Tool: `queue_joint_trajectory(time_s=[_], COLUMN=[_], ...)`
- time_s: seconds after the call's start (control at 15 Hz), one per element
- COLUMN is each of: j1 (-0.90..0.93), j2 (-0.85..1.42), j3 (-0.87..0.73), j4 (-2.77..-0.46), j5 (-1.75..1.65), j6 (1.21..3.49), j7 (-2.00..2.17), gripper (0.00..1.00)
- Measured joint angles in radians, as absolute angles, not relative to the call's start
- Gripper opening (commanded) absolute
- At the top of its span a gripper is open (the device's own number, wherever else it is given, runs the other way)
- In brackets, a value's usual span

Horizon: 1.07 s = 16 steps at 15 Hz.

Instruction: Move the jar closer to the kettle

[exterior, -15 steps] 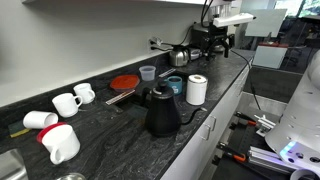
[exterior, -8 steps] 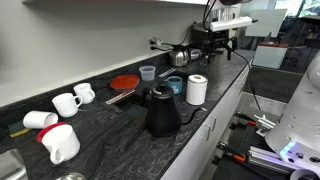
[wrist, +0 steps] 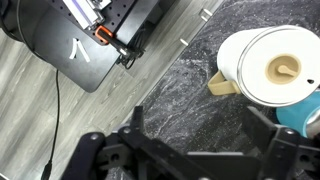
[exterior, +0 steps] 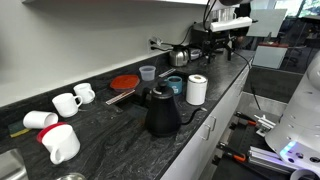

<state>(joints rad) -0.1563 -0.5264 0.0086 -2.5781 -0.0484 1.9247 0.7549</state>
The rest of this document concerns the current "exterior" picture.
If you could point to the long wrapped chopstick packet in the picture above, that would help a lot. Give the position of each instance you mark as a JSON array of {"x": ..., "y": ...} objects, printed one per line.
[{"x": 120, "y": 97}]

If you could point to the white wall outlet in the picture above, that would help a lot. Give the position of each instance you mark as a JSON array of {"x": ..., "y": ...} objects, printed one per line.
[{"x": 154, "y": 43}]

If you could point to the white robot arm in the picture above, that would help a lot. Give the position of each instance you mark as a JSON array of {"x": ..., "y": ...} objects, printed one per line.
[{"x": 300, "y": 116}]

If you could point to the long aluminium extrusion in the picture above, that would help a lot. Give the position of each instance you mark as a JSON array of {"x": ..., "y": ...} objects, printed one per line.
[{"x": 266, "y": 160}]

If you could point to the black coffee machine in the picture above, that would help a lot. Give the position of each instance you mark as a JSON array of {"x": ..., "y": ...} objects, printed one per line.
[{"x": 199, "y": 35}]

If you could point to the short wrapped chopstick packet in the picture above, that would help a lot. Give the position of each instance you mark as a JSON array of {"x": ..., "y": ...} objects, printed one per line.
[{"x": 166, "y": 72}]

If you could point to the small steel appliance base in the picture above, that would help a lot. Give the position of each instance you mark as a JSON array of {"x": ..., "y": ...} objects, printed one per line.
[{"x": 195, "y": 54}]

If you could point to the white base cabinet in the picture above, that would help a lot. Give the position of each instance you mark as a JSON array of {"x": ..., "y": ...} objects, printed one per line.
[{"x": 193, "y": 150}]

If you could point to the stainless steel kettle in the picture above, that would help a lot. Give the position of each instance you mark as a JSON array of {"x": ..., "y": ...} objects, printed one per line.
[{"x": 178, "y": 57}]

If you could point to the blue metal mug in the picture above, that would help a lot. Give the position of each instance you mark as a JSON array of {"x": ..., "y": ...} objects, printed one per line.
[{"x": 176, "y": 86}]

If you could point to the black gooseneck kettle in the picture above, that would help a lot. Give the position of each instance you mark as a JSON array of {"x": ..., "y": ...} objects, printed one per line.
[{"x": 161, "y": 115}]

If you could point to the green yellow sponge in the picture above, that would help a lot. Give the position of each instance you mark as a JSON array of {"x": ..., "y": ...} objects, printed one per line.
[{"x": 15, "y": 129}]

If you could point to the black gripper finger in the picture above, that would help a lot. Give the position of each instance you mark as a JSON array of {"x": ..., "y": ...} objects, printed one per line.
[
  {"x": 210, "y": 55},
  {"x": 229, "y": 51}
]

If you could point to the orange black clamp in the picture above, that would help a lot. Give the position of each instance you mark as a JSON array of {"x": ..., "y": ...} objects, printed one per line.
[
  {"x": 245, "y": 118},
  {"x": 231, "y": 154}
]

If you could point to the small white mug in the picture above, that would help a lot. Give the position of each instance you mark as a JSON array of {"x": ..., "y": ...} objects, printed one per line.
[{"x": 83, "y": 93}]

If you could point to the white board panel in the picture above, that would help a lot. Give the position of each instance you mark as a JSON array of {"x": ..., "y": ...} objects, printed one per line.
[{"x": 268, "y": 22}]

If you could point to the steel sink basin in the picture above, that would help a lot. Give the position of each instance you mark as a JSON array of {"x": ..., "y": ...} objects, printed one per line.
[{"x": 11, "y": 166}]

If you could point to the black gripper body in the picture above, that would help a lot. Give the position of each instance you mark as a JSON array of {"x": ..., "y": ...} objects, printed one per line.
[{"x": 218, "y": 38}]

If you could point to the medium white mug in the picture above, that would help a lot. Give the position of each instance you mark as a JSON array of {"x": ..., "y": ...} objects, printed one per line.
[{"x": 65, "y": 106}]

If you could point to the small aluminium bracket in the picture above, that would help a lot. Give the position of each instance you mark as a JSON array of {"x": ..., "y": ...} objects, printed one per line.
[{"x": 265, "y": 124}]

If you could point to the white box with red top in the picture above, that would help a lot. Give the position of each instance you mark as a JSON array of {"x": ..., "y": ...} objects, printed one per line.
[{"x": 270, "y": 56}]

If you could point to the large white mug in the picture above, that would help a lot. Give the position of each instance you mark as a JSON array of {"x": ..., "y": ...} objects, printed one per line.
[{"x": 61, "y": 143}]

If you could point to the round metal bowl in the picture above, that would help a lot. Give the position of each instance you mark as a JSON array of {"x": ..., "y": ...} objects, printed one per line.
[{"x": 70, "y": 176}]

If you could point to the clear plastic cup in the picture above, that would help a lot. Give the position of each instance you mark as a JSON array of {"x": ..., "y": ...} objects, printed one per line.
[{"x": 147, "y": 74}]

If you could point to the white wall shelf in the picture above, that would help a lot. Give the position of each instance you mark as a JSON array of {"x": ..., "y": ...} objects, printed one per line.
[{"x": 116, "y": 2}]

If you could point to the black perforated robot table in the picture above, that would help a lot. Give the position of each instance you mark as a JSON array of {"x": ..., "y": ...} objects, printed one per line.
[{"x": 246, "y": 140}]

